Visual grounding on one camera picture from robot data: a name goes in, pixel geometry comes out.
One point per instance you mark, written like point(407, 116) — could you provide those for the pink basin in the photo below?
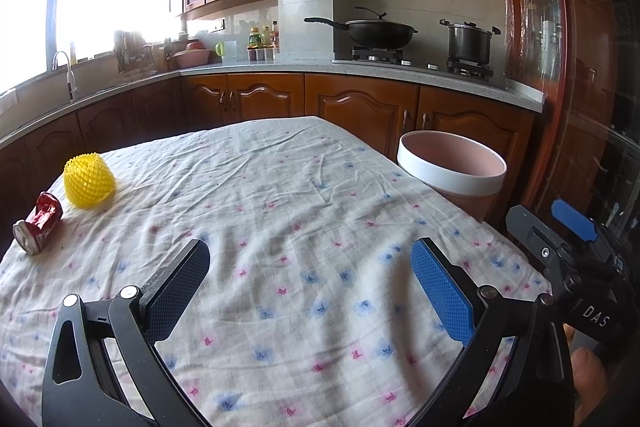
point(192, 57)

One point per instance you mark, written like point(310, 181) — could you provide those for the gas stove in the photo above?
point(425, 64)

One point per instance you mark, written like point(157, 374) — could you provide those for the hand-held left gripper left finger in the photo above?
point(180, 287)

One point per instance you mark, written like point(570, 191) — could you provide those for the pink waste bin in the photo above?
point(450, 157)

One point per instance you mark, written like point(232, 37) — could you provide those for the dish rack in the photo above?
point(132, 54)

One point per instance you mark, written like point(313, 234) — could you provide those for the red framed glass door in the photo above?
point(575, 57)

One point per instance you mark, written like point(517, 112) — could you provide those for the crushed red can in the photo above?
point(40, 222)

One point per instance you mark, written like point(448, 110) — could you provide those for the yellow foam fruit net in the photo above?
point(90, 182)

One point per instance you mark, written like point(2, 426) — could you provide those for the grey stone countertop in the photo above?
point(280, 68)

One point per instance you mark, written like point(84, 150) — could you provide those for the spice jar set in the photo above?
point(262, 54)

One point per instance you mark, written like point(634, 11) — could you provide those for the floral white tablecloth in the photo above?
point(275, 207)

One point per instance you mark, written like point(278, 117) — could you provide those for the person's right hand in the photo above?
point(590, 382)

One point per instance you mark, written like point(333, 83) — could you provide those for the steel cooking pot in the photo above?
point(470, 42)

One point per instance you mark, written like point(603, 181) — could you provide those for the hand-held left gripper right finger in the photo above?
point(442, 292)

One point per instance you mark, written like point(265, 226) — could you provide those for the yellow oil bottle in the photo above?
point(267, 37)

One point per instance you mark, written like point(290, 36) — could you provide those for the wooden base cabinets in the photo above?
point(360, 107)

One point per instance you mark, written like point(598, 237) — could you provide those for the green label bottle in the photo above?
point(255, 38)

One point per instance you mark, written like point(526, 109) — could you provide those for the chrome faucet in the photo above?
point(67, 72)

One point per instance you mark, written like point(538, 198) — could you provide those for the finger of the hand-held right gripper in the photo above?
point(575, 219)
point(530, 227)

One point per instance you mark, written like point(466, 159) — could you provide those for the black wok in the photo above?
point(382, 32)

